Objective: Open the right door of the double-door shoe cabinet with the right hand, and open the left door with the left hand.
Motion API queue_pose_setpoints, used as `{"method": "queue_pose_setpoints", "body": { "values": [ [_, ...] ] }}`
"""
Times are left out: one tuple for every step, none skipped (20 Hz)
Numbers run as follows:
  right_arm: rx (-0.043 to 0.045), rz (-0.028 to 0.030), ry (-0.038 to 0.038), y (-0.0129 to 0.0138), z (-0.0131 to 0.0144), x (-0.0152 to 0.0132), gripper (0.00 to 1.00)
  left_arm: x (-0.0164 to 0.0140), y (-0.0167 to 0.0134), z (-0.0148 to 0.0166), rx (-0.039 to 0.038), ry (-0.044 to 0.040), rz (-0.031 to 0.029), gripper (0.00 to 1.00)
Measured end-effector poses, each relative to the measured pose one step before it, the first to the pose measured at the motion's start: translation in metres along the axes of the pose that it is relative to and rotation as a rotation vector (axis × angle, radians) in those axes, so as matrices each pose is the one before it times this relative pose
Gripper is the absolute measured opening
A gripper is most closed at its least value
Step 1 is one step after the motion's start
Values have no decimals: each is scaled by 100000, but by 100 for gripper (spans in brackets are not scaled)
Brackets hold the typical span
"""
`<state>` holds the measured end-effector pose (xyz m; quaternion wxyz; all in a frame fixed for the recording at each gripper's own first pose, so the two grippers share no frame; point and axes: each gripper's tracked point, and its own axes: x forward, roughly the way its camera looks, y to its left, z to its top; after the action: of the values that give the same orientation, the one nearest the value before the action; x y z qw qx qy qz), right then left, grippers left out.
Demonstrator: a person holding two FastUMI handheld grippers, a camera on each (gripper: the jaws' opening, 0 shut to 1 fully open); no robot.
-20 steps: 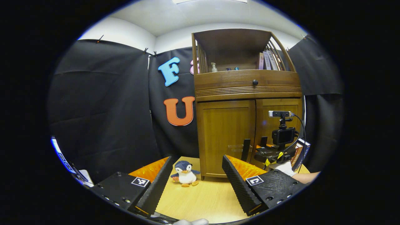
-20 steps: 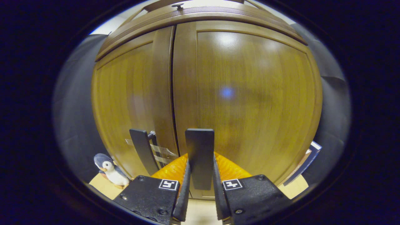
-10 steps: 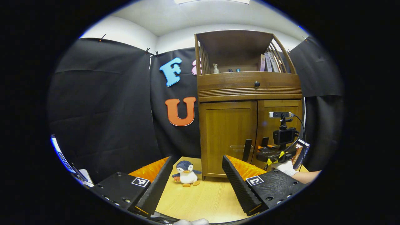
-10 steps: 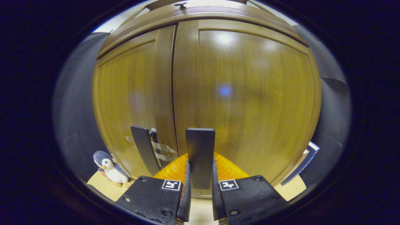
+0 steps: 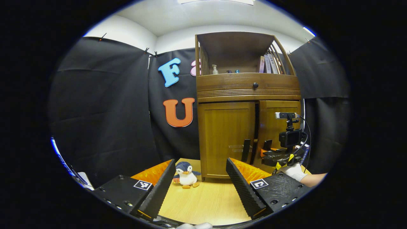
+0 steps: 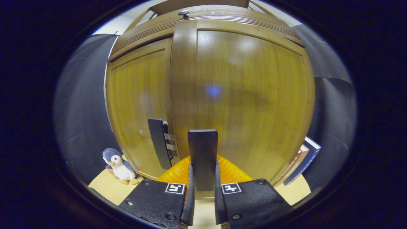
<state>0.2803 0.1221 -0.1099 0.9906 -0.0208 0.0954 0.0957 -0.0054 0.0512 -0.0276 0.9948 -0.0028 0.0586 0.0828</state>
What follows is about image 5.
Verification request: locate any plush penguin toy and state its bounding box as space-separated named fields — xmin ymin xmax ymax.
xmin=173 ymin=162 xmax=202 ymax=189

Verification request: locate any wooden drawer with black knob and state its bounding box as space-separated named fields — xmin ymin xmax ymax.
xmin=196 ymin=73 xmax=301 ymax=102

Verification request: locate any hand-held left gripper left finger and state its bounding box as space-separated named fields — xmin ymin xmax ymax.
xmin=91 ymin=159 xmax=176 ymax=221

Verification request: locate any wooden double-door shoe cabinet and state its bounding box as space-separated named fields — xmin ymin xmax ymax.
xmin=195 ymin=31 xmax=302 ymax=182

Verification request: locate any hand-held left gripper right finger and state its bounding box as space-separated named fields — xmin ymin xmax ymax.
xmin=226 ymin=156 xmax=312 ymax=220

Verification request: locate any black backdrop cloth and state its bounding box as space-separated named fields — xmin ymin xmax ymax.
xmin=48 ymin=36 xmax=351 ymax=191

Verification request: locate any wooden shoe cabinet door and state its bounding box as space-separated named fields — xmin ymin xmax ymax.
xmin=254 ymin=100 xmax=302 ymax=174
xmin=198 ymin=102 xmax=256 ymax=179

